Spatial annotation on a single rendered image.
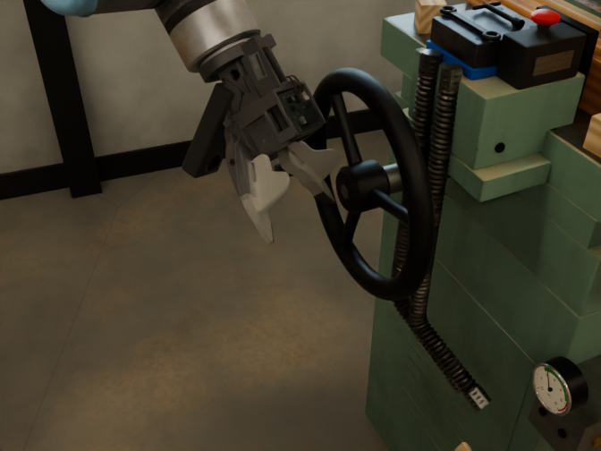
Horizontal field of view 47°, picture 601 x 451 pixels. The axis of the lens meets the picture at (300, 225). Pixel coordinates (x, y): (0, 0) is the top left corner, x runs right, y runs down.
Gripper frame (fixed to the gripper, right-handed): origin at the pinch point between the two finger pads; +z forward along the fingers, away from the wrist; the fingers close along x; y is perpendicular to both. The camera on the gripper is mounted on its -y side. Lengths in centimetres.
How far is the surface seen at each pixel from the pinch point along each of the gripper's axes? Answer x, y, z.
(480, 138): 9.1, 19.7, 0.8
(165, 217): 95, -105, -15
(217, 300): 74, -83, 13
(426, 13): 34.2, 13.2, -16.8
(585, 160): 13.1, 27.3, 8.1
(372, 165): 11.2, 5.9, -2.0
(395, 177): 13.1, 7.0, 0.8
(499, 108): 9.6, 22.7, -1.1
